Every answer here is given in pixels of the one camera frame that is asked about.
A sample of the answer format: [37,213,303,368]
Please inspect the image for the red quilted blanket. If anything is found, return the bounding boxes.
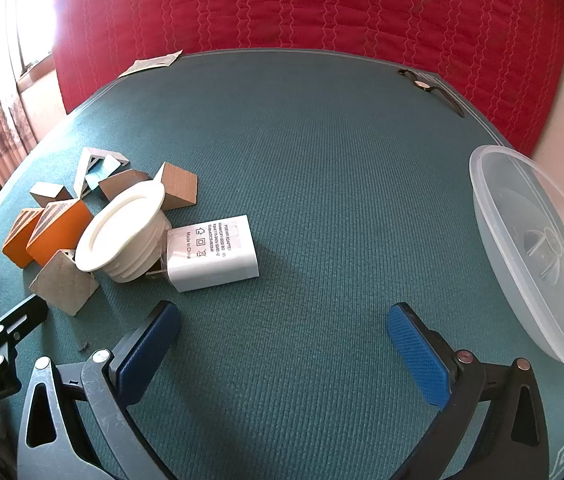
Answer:
[52,0,564,153]

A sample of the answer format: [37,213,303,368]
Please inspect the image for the window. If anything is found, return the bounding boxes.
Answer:
[9,0,65,78]

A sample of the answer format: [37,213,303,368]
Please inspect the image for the orange striped block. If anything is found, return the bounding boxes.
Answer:
[26,198,93,267]
[2,207,45,268]

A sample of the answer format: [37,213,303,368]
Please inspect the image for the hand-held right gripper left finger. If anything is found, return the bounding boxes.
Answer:
[16,301,181,480]

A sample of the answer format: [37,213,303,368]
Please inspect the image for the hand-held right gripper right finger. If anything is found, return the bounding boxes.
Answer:
[386,303,550,480]

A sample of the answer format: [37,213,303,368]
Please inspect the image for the folded paper sheet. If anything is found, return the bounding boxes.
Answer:
[119,51,183,78]

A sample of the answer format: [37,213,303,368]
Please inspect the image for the white power adapter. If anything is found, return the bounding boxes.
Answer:
[147,214,261,294]

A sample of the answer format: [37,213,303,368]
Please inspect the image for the wooden block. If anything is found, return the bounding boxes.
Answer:
[98,170,150,202]
[30,181,73,208]
[29,250,100,317]
[154,162,199,211]

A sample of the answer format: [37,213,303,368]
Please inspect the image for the white block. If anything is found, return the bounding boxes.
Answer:
[72,147,130,198]

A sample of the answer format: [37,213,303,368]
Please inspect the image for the blue block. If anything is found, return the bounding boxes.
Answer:
[85,155,122,191]

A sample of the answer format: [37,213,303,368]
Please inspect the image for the clear plastic bowl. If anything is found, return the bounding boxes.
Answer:
[469,145,564,373]

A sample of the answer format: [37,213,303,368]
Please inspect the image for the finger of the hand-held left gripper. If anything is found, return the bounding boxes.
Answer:
[0,295,48,356]

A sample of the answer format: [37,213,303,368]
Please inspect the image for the white ribbed plastic cup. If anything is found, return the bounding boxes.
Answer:
[76,180,173,283]

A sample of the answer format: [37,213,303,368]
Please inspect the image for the black wristwatch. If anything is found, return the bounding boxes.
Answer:
[398,68,465,118]

